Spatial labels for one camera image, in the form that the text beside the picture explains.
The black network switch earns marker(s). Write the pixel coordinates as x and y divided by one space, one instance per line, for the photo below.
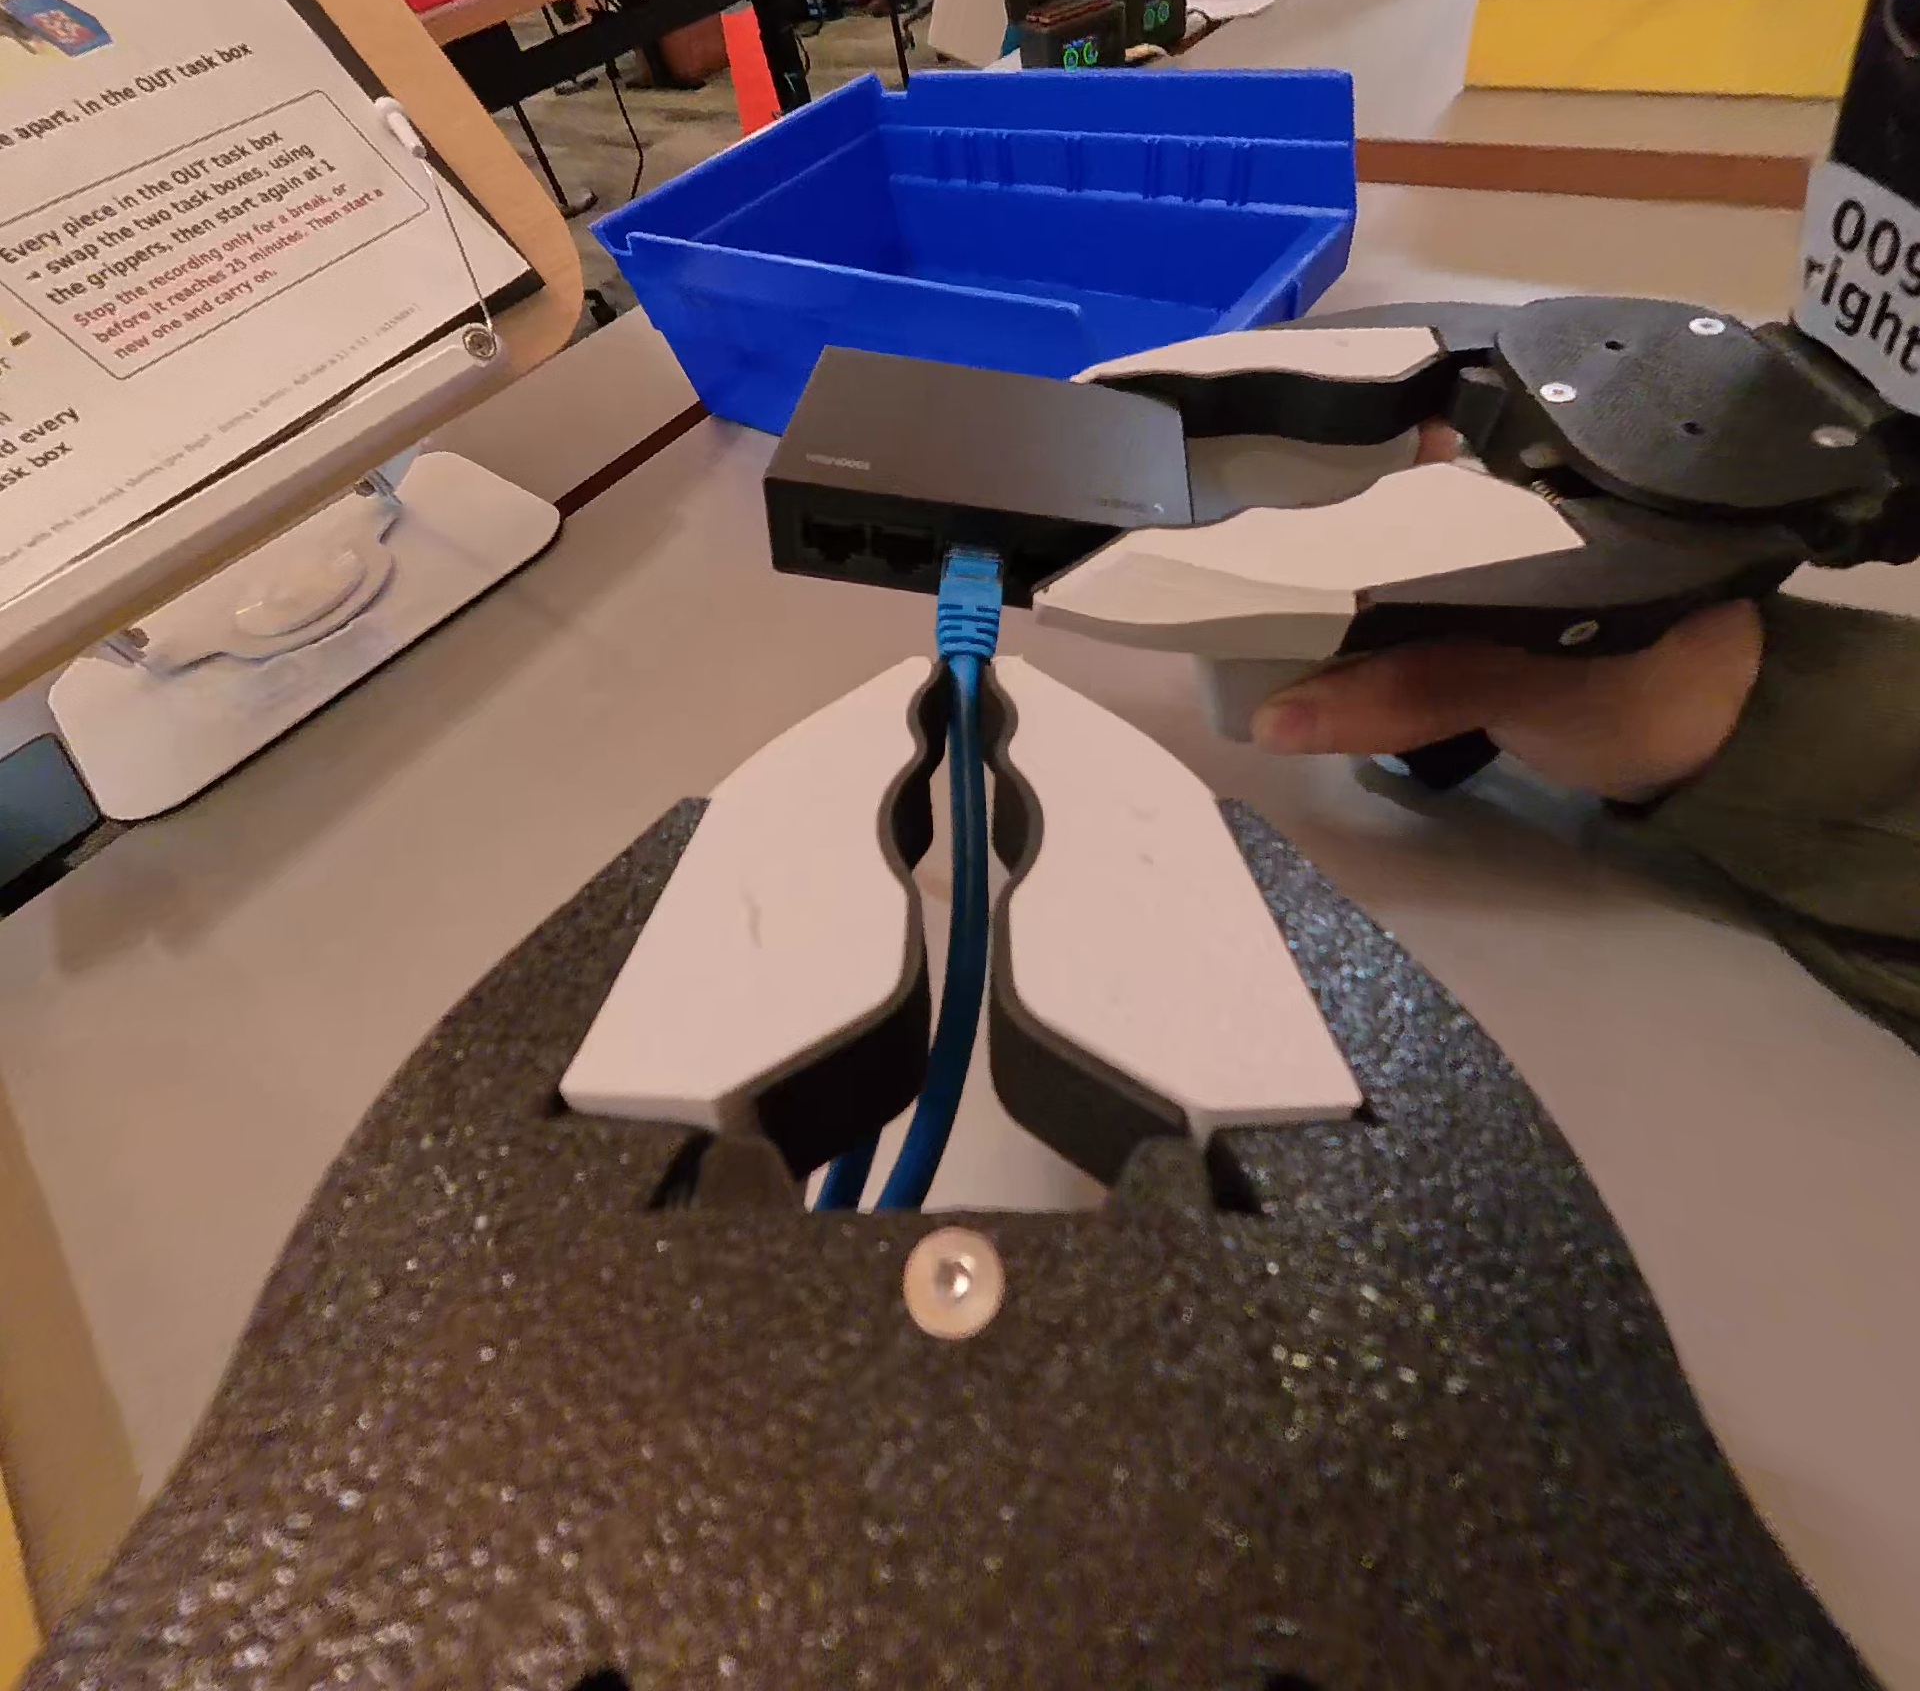
975 430

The black battery charger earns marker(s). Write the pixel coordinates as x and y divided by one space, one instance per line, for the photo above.
1069 38
1155 4

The instruction sheet on stand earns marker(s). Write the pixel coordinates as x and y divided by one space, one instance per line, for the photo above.
451 56

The printed instruction sheet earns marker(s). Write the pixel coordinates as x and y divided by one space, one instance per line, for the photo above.
180 190

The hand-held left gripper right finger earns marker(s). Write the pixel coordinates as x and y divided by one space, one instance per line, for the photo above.
1171 955

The blue plastic bin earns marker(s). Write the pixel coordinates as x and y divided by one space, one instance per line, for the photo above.
780 266

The orange cone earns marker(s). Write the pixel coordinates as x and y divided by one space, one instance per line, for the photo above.
751 70

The white document stand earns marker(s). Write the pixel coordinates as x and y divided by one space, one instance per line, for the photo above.
451 522

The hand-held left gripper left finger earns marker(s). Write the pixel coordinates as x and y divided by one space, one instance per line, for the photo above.
751 941

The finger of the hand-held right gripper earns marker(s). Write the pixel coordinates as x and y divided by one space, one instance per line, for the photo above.
1274 566
1290 356

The person's right hand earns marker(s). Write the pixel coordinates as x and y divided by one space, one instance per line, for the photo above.
1591 716

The dark flat device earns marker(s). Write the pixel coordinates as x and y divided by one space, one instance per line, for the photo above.
38 805

